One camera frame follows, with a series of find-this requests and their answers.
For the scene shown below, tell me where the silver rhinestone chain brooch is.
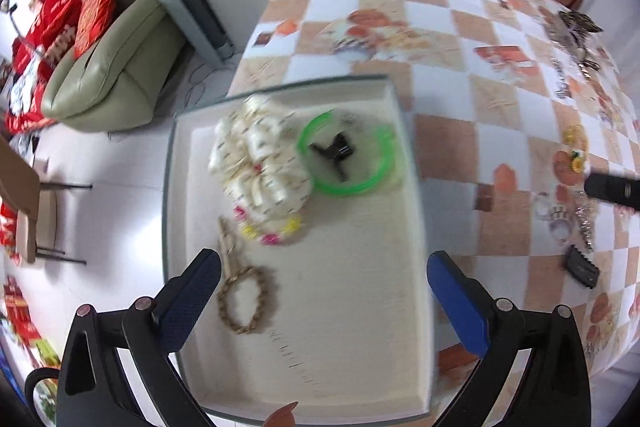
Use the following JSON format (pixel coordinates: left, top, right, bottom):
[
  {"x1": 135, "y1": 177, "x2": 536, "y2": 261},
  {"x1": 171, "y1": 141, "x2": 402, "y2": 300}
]
[{"x1": 574, "y1": 191, "x2": 597, "y2": 253}]

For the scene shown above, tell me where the yellow cord flower bracelet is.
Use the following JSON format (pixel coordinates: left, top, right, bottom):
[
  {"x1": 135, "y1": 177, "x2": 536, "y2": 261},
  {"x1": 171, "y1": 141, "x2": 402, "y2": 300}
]
[{"x1": 560, "y1": 123, "x2": 590, "y2": 174}]

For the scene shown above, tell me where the black scalloped snap hairclip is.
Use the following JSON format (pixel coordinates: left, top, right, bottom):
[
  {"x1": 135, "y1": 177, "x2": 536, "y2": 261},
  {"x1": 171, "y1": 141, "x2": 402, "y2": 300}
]
[{"x1": 564, "y1": 245, "x2": 600, "y2": 289}]

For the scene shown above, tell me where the brown braided rope bracelet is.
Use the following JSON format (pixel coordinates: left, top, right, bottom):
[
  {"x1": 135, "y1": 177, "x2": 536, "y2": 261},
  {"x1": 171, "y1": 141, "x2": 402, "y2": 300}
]
[{"x1": 216, "y1": 264, "x2": 277, "y2": 336}]

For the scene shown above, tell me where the beige wooden hair clip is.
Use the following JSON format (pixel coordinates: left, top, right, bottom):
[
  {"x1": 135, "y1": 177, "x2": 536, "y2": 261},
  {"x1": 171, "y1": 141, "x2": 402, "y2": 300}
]
[{"x1": 218, "y1": 217, "x2": 243, "y2": 284}]

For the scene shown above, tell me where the pastel flower bead bracelet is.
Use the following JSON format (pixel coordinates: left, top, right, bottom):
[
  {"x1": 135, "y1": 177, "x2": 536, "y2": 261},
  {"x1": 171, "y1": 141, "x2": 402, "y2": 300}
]
[{"x1": 233, "y1": 204, "x2": 305, "y2": 247}]

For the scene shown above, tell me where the cream polka dot scrunchie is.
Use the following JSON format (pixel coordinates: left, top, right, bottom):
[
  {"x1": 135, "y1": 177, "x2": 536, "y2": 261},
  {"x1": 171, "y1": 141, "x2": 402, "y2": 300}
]
[{"x1": 208, "y1": 94, "x2": 312, "y2": 225}]

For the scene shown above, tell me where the green translucent bangle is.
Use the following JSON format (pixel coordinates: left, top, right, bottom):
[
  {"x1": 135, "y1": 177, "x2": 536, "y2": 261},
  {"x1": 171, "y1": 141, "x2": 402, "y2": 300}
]
[{"x1": 296, "y1": 109, "x2": 396, "y2": 197}]

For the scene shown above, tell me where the black small claw clip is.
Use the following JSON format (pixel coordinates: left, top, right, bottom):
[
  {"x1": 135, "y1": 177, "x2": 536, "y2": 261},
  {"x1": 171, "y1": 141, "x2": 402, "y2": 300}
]
[{"x1": 308, "y1": 132, "x2": 355, "y2": 182}]

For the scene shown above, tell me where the checkered printed tablecloth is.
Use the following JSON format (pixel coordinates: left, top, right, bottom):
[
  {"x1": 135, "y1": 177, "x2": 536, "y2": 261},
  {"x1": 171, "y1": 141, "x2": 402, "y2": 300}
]
[{"x1": 230, "y1": 0, "x2": 639, "y2": 398}]

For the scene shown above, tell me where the silver glitter hair bow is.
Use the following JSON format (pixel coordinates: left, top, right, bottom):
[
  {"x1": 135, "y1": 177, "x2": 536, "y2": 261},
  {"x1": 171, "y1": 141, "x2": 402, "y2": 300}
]
[{"x1": 544, "y1": 18, "x2": 576, "y2": 53}]

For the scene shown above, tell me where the leopard print bow clip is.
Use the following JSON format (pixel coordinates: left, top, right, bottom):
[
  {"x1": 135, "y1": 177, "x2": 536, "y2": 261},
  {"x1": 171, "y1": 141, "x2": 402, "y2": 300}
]
[{"x1": 559, "y1": 10, "x2": 603, "y2": 34}]

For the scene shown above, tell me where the wooden chair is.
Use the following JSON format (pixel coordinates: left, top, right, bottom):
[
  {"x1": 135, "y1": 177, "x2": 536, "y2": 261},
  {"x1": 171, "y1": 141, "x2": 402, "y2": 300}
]
[{"x1": 1, "y1": 138, "x2": 93, "y2": 265}]

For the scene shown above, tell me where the green leather sofa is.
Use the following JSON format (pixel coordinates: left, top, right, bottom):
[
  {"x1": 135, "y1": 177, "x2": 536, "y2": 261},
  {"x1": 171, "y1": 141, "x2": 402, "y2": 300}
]
[{"x1": 41, "y1": 0, "x2": 186, "y2": 132}]

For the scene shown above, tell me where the red embroidered cushion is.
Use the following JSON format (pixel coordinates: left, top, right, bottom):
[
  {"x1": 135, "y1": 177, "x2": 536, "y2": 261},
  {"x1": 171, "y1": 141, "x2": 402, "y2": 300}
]
[{"x1": 74, "y1": 0, "x2": 116, "y2": 60}]

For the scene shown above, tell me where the clear bead keychain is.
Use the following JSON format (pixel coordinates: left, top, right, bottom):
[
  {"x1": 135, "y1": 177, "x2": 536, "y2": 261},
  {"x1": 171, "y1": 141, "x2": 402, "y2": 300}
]
[{"x1": 552, "y1": 60, "x2": 573, "y2": 100}]

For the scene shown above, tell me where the gold chain hair clip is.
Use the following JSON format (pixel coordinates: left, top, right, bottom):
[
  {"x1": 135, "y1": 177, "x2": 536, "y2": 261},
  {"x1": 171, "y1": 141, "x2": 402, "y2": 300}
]
[{"x1": 575, "y1": 52, "x2": 601, "y2": 78}]

